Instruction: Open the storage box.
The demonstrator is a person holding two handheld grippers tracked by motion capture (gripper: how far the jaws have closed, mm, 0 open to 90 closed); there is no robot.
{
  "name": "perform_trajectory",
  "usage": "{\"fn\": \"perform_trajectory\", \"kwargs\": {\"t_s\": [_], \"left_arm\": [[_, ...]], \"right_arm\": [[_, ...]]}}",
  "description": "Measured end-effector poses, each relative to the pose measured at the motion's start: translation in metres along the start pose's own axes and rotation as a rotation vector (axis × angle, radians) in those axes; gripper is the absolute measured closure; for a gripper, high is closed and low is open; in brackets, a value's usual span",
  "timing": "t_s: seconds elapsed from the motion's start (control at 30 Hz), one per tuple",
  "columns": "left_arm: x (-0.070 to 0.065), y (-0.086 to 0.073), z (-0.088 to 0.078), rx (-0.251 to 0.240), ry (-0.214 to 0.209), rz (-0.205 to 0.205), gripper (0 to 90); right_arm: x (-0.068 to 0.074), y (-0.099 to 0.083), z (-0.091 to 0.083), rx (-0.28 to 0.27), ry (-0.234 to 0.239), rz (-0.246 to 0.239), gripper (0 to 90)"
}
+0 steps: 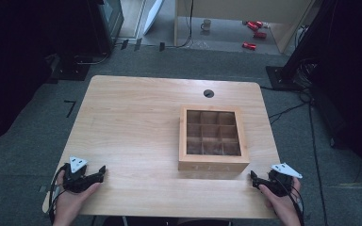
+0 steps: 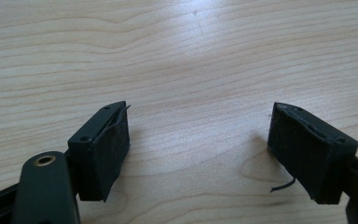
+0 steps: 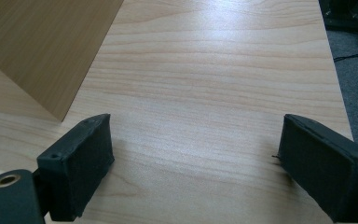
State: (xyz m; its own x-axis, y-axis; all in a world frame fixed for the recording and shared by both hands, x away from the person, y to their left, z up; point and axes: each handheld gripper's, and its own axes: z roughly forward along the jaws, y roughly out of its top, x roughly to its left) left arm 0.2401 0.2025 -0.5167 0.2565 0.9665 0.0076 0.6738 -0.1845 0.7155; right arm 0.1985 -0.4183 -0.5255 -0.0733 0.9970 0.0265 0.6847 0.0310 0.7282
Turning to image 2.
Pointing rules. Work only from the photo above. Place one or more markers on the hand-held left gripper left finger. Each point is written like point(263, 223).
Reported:
point(101, 155)

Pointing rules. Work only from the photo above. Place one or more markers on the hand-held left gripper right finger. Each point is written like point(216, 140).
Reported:
point(304, 152)

